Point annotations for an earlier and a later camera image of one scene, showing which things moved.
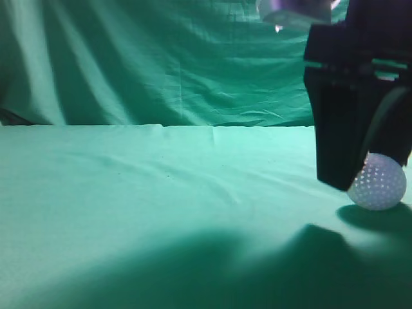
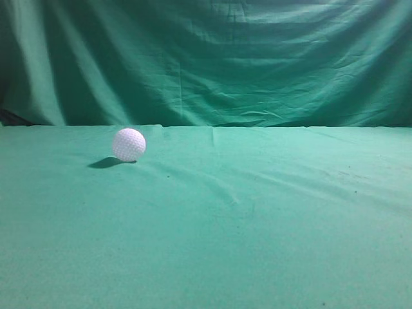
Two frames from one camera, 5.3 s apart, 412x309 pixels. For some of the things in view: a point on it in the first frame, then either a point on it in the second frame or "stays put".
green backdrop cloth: x=207 y=63 stays put
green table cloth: x=167 y=216 stays put
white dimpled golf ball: x=381 y=184 -> x=129 y=144
